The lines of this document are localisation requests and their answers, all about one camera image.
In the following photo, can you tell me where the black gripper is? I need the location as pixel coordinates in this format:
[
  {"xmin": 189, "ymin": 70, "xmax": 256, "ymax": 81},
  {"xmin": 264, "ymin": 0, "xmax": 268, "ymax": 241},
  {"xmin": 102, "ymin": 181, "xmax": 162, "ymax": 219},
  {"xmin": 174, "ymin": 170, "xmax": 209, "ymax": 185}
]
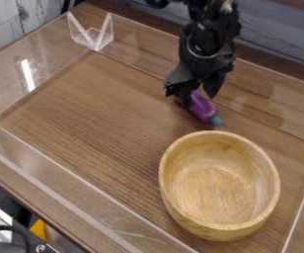
[{"xmin": 162, "ymin": 34, "xmax": 240, "ymax": 109}]

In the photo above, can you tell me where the purple toy eggplant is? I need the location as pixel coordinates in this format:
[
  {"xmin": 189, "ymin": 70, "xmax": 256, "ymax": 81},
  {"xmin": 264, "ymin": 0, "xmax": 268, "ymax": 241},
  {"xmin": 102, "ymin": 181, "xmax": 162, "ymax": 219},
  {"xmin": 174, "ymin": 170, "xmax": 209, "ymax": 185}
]
[{"xmin": 174, "ymin": 90, "xmax": 223, "ymax": 127}]

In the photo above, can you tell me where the brown wooden bowl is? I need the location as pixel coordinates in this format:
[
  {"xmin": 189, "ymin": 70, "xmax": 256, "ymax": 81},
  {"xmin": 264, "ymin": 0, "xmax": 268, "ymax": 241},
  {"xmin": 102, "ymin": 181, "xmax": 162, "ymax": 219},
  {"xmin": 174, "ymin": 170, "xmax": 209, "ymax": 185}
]
[{"xmin": 158, "ymin": 130, "xmax": 281, "ymax": 241}]

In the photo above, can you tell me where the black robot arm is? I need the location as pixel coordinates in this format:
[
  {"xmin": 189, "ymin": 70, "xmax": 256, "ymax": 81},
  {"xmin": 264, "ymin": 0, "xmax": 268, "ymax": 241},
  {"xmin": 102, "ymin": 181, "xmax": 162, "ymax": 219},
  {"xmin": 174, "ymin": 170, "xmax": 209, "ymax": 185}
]
[{"xmin": 146, "ymin": 0, "xmax": 242, "ymax": 108}]

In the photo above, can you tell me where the yellow label on equipment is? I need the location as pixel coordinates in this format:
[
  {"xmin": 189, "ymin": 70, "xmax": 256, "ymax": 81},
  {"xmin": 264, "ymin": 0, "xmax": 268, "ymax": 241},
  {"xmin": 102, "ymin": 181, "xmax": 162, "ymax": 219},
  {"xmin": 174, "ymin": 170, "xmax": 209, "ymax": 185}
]
[{"xmin": 30, "ymin": 218, "xmax": 48, "ymax": 240}]

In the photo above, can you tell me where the clear acrylic corner bracket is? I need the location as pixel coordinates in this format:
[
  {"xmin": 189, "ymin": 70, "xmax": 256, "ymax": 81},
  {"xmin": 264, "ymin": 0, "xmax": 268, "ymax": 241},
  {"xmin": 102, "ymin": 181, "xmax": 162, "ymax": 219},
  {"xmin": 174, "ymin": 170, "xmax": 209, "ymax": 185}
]
[{"xmin": 66, "ymin": 13, "xmax": 114, "ymax": 52}]

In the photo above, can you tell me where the clear acrylic tray wall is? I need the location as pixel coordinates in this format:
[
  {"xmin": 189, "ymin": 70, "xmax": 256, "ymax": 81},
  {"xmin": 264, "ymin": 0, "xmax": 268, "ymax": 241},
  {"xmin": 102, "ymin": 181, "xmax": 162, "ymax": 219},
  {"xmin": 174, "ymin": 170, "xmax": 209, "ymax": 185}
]
[{"xmin": 0, "ymin": 127, "xmax": 197, "ymax": 253}]

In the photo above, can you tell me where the black cable lower left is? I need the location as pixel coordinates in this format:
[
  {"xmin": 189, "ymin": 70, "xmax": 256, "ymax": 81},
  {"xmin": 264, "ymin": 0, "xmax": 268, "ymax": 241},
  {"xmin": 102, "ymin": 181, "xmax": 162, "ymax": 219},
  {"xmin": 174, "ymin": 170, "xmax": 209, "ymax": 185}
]
[{"xmin": 0, "ymin": 224, "xmax": 34, "ymax": 253}]

